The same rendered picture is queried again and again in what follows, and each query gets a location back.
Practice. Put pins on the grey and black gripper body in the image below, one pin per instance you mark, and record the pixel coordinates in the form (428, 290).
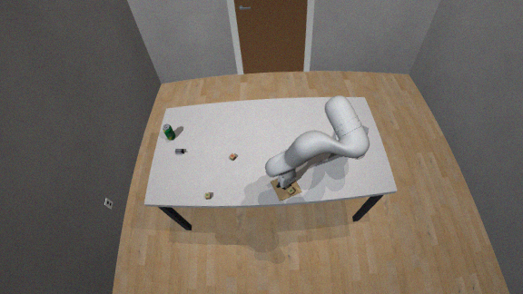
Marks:
(285, 182)

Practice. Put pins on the green and yellow striped drink can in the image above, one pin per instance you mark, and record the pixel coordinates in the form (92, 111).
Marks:
(168, 130)

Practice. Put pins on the tan square mat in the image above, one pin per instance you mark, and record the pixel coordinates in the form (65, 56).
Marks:
(283, 194)

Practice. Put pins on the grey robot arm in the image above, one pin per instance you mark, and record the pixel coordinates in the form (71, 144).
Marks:
(353, 141)

